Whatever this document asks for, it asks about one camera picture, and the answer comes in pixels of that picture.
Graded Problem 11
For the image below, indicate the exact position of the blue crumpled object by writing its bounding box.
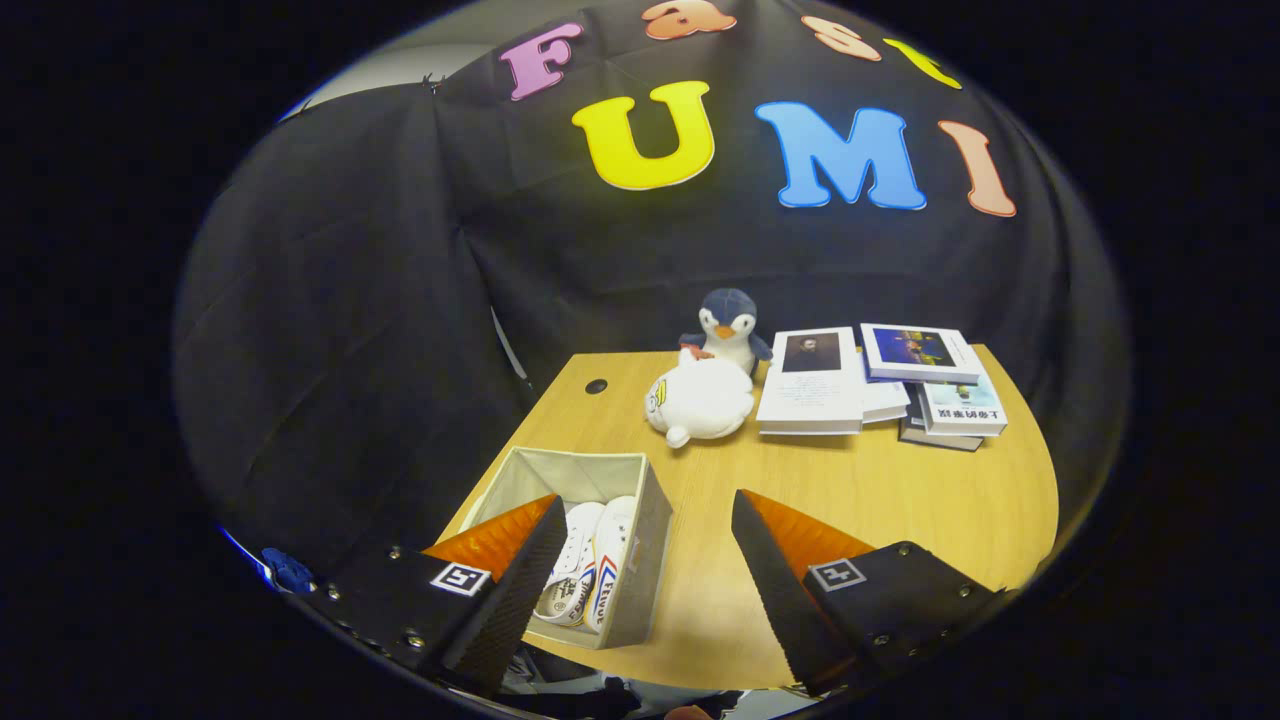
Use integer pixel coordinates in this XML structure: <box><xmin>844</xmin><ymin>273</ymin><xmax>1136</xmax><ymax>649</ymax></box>
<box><xmin>261</xmin><ymin>546</ymin><xmax>317</xmax><ymax>594</ymax></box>

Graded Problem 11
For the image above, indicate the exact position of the grey fabric storage box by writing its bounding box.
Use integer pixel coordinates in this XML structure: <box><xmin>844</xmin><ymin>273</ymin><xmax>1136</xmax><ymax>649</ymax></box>
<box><xmin>458</xmin><ymin>446</ymin><xmax>674</xmax><ymax>652</ymax></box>

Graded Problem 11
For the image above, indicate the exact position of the black backdrop cloth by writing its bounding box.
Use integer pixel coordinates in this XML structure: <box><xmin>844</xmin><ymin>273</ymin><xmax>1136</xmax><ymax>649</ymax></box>
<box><xmin>172</xmin><ymin>0</ymin><xmax>1134</xmax><ymax>593</ymax></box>

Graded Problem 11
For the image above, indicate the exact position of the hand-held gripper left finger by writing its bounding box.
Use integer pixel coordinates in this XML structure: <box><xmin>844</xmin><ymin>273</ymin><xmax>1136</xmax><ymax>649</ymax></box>
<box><xmin>298</xmin><ymin>492</ymin><xmax>571</xmax><ymax>699</ymax></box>

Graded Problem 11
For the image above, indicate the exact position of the white canvas shoe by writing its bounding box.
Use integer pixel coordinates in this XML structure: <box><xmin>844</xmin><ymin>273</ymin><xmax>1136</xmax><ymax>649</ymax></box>
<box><xmin>533</xmin><ymin>500</ymin><xmax>608</xmax><ymax>627</ymax></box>
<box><xmin>582</xmin><ymin>494</ymin><xmax>640</xmax><ymax>634</ymax></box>

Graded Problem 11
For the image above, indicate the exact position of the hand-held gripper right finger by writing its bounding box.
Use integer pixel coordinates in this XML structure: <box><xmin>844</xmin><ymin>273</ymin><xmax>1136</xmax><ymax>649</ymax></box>
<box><xmin>729</xmin><ymin>489</ymin><xmax>1004</xmax><ymax>698</ymax></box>

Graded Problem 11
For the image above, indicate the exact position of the book with pale green cover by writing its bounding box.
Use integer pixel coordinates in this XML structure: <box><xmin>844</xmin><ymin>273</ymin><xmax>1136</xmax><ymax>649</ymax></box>
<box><xmin>917</xmin><ymin>370</ymin><xmax>1009</xmax><ymax>438</ymax></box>

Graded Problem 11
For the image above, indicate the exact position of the grey penguin plush toy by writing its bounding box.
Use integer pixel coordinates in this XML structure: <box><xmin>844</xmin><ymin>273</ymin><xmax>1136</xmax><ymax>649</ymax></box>
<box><xmin>679</xmin><ymin>287</ymin><xmax>775</xmax><ymax>377</ymax></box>

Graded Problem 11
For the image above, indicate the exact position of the book with blue picture cover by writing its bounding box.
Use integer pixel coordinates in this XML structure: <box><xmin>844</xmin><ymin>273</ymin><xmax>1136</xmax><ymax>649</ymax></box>
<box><xmin>859</xmin><ymin>322</ymin><xmax>984</xmax><ymax>387</ymax></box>

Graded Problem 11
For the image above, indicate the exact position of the white round plush toy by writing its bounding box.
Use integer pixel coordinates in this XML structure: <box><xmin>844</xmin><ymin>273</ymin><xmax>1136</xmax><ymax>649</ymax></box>
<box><xmin>644</xmin><ymin>349</ymin><xmax>757</xmax><ymax>450</ymax></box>

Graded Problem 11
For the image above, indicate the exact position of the dark grey book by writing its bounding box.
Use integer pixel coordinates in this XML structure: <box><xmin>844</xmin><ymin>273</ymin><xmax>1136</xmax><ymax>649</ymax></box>
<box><xmin>897</xmin><ymin>385</ymin><xmax>987</xmax><ymax>454</ymax></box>

